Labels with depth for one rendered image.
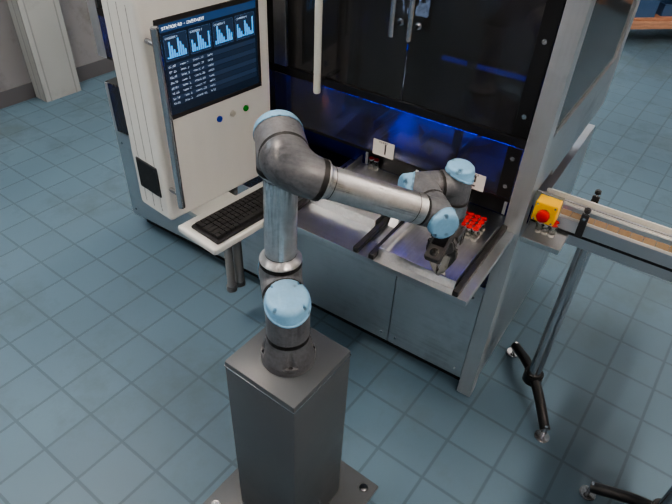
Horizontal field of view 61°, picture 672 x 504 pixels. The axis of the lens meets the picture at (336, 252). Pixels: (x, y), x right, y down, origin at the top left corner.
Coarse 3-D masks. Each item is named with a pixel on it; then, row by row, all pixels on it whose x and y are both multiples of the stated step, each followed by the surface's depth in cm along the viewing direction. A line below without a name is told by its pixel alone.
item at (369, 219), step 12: (360, 156) 220; (348, 168) 215; (360, 168) 219; (384, 180) 213; (396, 180) 214; (324, 204) 197; (336, 204) 194; (348, 216) 194; (360, 216) 190; (372, 216) 195; (384, 216) 193
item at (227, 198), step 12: (228, 192) 218; (204, 204) 211; (216, 204) 211; (228, 204) 211; (204, 216) 204; (180, 228) 199; (192, 228) 199; (252, 228) 201; (192, 240) 197; (204, 240) 194; (228, 240) 194; (240, 240) 198; (216, 252) 191
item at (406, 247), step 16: (400, 240) 186; (416, 240) 186; (464, 240) 187; (480, 240) 187; (384, 256) 178; (400, 256) 174; (416, 256) 180; (464, 256) 181; (416, 272) 174; (432, 272) 170; (448, 272) 174; (464, 272) 172
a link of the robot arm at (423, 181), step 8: (400, 176) 146; (408, 176) 144; (416, 176) 144; (424, 176) 144; (432, 176) 145; (440, 176) 145; (400, 184) 147; (408, 184) 143; (416, 184) 144; (424, 184) 142; (432, 184) 142; (440, 184) 145
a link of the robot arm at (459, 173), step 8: (456, 160) 148; (464, 160) 148; (448, 168) 145; (456, 168) 144; (464, 168) 145; (472, 168) 145; (448, 176) 146; (456, 176) 145; (464, 176) 144; (472, 176) 146; (448, 184) 145; (456, 184) 146; (464, 184) 146; (472, 184) 148; (448, 192) 146; (456, 192) 147; (464, 192) 147; (448, 200) 150; (456, 200) 149; (464, 200) 149
